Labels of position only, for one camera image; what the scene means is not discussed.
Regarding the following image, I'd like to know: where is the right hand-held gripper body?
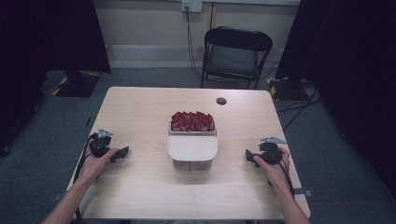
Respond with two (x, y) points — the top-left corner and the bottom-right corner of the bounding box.
(258, 135), (288, 166)

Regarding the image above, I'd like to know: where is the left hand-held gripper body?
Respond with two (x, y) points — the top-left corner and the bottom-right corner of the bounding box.
(89, 127), (114, 159)

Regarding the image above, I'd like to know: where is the person's left hand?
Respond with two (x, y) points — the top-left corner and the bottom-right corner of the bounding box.
(78, 146), (120, 185)

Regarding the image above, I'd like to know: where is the person's right hand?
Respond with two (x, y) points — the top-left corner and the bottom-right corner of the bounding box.
(252, 147), (291, 191)

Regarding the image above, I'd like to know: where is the black stand base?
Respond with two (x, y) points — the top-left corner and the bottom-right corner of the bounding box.
(51, 69), (103, 98)
(266, 76), (313, 102)

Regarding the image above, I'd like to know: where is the pile of red packets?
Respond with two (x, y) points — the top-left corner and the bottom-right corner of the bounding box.
(170, 110), (217, 133)

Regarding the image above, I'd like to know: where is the black folding chair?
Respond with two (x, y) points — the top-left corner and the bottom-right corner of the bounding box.
(200, 25), (275, 91)

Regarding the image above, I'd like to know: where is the dark curtain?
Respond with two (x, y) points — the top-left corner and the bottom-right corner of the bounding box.
(0, 0), (112, 157)
(275, 0), (396, 200)

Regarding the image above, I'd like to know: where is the left hand-held gripper cable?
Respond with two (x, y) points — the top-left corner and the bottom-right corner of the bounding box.
(72, 133), (97, 188)

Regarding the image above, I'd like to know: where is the hand-held gripper cable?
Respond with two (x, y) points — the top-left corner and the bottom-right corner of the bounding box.
(72, 133), (97, 188)
(275, 155), (296, 198)

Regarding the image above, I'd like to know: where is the right hand-held gripper cable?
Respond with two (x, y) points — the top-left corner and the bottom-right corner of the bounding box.
(275, 155), (296, 198)

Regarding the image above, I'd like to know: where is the black floor cable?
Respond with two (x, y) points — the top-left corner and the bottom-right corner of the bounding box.
(275, 83), (323, 133)

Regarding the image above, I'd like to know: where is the grey table edge strap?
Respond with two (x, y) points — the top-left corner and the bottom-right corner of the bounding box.
(292, 188), (314, 198)

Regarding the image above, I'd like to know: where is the black wall socket cable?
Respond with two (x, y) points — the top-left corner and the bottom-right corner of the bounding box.
(185, 6), (204, 79)

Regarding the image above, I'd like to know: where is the white wall socket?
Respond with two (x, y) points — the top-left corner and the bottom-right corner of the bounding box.
(181, 0), (204, 14)

